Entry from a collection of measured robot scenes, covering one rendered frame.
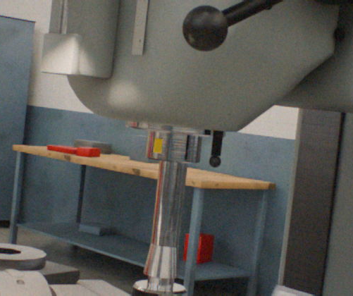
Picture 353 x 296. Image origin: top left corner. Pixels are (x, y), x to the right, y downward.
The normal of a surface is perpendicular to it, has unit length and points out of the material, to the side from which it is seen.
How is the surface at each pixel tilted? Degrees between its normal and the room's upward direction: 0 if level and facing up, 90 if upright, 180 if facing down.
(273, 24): 90
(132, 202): 90
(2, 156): 90
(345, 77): 90
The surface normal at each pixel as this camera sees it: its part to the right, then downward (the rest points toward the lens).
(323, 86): -0.73, 0.11
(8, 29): 0.69, 0.11
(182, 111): 0.12, 0.75
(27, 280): 0.29, -0.89
